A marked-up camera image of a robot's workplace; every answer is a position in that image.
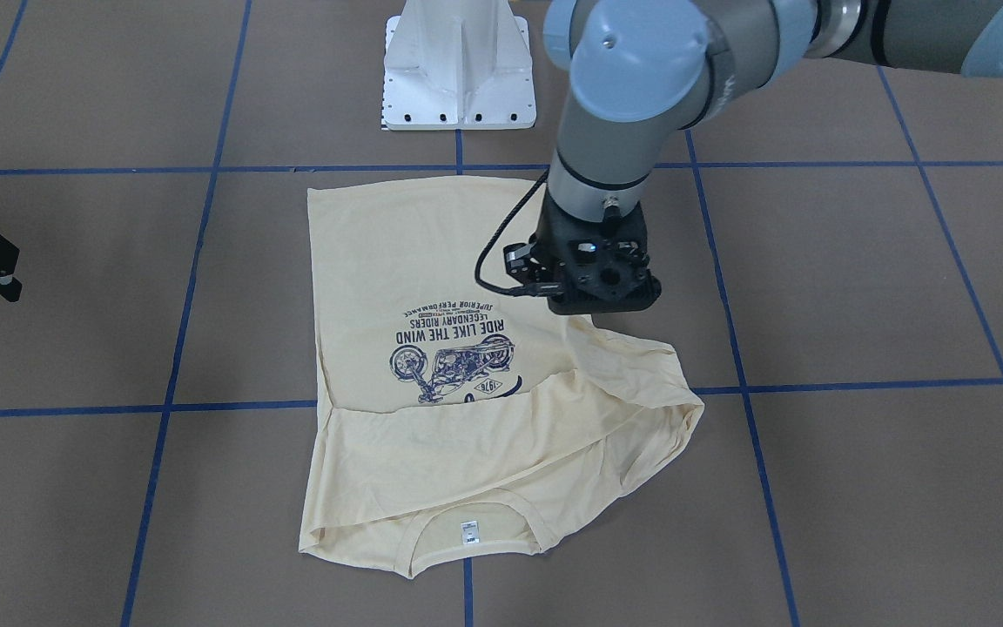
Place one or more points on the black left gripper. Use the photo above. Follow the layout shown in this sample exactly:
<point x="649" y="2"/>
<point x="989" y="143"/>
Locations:
<point x="519" y="262"/>

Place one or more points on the cream long-sleeve printed shirt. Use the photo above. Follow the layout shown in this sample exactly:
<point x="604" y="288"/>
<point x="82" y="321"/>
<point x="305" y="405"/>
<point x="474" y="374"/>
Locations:
<point x="453" y="422"/>

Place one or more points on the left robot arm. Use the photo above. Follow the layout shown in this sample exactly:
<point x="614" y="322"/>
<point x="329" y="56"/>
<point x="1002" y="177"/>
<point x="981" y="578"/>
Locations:
<point x="640" y="70"/>

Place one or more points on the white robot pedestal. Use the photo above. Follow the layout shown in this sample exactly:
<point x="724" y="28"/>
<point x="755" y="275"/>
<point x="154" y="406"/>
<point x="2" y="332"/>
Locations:
<point x="457" y="65"/>

